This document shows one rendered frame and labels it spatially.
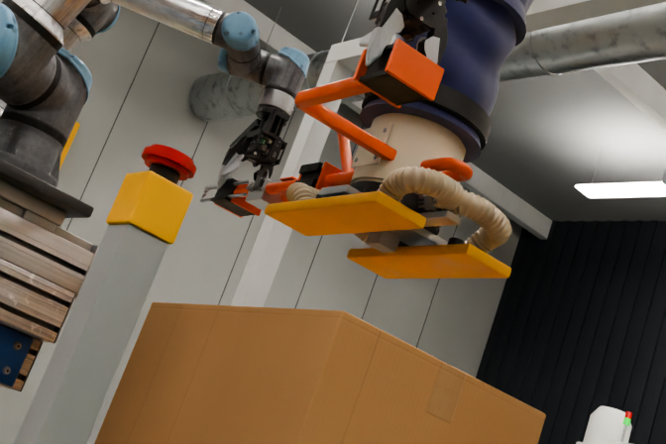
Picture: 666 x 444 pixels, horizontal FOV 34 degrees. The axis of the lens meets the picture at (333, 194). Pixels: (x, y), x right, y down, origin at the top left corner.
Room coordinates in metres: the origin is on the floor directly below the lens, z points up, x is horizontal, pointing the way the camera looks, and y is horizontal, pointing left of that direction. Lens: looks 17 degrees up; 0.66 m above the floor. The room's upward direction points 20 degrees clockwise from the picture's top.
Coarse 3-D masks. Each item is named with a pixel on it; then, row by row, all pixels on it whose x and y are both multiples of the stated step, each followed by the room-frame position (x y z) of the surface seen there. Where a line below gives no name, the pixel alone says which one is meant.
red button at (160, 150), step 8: (144, 152) 1.32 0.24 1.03; (152, 152) 1.31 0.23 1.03; (160, 152) 1.30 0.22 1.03; (168, 152) 1.30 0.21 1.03; (176, 152) 1.31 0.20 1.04; (144, 160) 1.35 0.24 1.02; (152, 160) 1.31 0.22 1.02; (160, 160) 1.31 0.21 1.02; (168, 160) 1.31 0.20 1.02; (176, 160) 1.30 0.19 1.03; (184, 160) 1.31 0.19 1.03; (152, 168) 1.32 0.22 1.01; (160, 168) 1.31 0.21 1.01; (168, 168) 1.32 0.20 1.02; (176, 168) 1.31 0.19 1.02; (184, 168) 1.32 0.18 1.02; (192, 168) 1.32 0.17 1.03; (168, 176) 1.32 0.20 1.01; (176, 176) 1.33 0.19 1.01; (184, 176) 1.33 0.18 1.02; (192, 176) 1.34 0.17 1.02
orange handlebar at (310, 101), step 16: (352, 80) 1.48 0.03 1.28; (304, 96) 1.59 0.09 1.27; (320, 96) 1.55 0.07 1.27; (336, 96) 1.53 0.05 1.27; (304, 112) 1.64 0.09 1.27; (320, 112) 1.63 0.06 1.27; (336, 128) 1.65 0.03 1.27; (352, 128) 1.66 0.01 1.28; (368, 144) 1.68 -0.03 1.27; (384, 144) 1.69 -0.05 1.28; (432, 160) 1.68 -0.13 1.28; (448, 160) 1.65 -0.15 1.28; (336, 176) 1.92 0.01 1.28; (352, 176) 1.88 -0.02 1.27; (464, 176) 1.66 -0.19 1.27; (240, 192) 2.24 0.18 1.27; (272, 192) 2.14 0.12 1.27
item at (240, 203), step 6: (240, 180) 2.26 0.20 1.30; (240, 186) 2.26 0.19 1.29; (234, 192) 2.26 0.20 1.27; (234, 198) 2.26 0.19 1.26; (240, 198) 2.27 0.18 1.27; (216, 204) 2.33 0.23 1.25; (222, 204) 2.31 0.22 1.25; (228, 204) 2.29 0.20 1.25; (234, 204) 2.27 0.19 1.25; (240, 204) 2.27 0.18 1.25; (246, 204) 2.27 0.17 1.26; (228, 210) 2.34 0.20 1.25; (234, 210) 2.32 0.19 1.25; (240, 210) 2.30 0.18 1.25; (246, 210) 2.29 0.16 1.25; (252, 210) 2.28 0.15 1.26; (258, 210) 2.29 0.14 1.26; (240, 216) 2.36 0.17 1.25
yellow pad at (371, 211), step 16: (368, 192) 1.59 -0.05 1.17; (272, 208) 1.84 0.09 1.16; (288, 208) 1.79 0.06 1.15; (304, 208) 1.74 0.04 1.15; (320, 208) 1.71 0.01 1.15; (336, 208) 1.67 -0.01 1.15; (352, 208) 1.64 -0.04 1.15; (368, 208) 1.61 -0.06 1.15; (384, 208) 1.59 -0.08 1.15; (400, 208) 1.59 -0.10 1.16; (288, 224) 1.87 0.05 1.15; (304, 224) 1.83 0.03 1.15; (320, 224) 1.80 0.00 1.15; (336, 224) 1.76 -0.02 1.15; (352, 224) 1.73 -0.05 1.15; (368, 224) 1.70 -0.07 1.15; (384, 224) 1.67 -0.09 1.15; (400, 224) 1.63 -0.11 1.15; (416, 224) 1.61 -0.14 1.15
